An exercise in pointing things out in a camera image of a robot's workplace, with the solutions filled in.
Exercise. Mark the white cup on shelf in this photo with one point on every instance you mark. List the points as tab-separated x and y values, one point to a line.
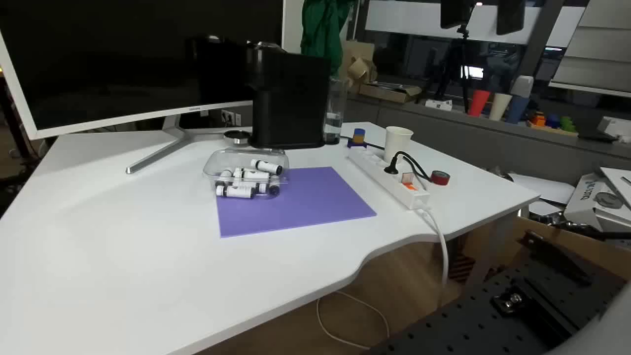
499	106

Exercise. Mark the small white bottle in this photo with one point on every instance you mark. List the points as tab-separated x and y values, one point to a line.
245	175
266	167
272	188
233	192

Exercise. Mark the white framed computer monitor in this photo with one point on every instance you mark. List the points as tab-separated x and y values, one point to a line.
77	66

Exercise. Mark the green hanging cloth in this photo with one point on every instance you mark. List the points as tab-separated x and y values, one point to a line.
322	23

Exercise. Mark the small white bottle front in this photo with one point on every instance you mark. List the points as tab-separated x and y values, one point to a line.
233	192

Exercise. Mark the clear plastic bowl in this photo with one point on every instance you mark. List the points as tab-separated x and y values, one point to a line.
225	161

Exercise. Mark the small white bottle middle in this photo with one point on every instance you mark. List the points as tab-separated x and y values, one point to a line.
245	175

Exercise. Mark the small blue orange object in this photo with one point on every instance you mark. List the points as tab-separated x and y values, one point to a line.
357	137

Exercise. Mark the white power strip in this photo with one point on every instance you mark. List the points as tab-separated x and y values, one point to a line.
373	169

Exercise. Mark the red cup on shelf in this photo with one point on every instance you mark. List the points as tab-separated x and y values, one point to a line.
477	104

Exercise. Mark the blue cup on shelf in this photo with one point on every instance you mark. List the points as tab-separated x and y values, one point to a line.
517	108

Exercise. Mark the small white bottle top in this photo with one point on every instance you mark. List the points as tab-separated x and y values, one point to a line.
266	167

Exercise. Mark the black perforated mounting board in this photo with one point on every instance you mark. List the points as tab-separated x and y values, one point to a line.
525	311

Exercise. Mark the white paper cup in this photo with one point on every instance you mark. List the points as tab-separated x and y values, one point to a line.
396	141

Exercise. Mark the clear water tank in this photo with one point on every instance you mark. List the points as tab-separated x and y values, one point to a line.
335	111

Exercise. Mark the purple mat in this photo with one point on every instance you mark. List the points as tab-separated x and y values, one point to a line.
310	196

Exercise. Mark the black coffee machine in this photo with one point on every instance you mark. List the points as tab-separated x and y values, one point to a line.
288	98

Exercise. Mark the small white bottle right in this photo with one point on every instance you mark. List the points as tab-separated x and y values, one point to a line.
272	188

